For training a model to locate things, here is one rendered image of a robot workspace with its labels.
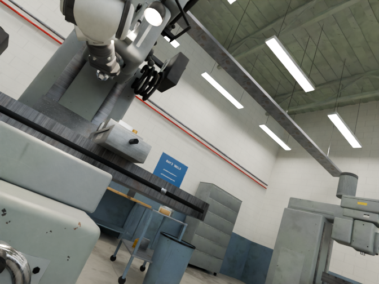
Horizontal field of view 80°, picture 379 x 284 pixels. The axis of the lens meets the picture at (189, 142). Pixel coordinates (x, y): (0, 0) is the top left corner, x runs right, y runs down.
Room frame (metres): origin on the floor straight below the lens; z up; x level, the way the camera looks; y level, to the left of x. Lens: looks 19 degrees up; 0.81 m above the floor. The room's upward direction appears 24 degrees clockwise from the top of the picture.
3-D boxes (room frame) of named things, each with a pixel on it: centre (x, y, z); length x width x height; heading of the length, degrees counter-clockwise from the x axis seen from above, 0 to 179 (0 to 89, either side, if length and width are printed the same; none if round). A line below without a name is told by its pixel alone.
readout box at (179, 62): (1.25, 0.29, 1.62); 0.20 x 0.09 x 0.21; 29
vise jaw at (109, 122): (0.86, 0.25, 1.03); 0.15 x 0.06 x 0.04; 120
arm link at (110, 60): (0.73, 0.42, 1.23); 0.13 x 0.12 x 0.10; 97
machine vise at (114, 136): (0.88, 0.27, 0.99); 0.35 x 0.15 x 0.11; 30
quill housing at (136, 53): (0.83, 0.43, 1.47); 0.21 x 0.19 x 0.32; 119
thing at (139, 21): (0.73, 0.38, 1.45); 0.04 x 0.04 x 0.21; 29
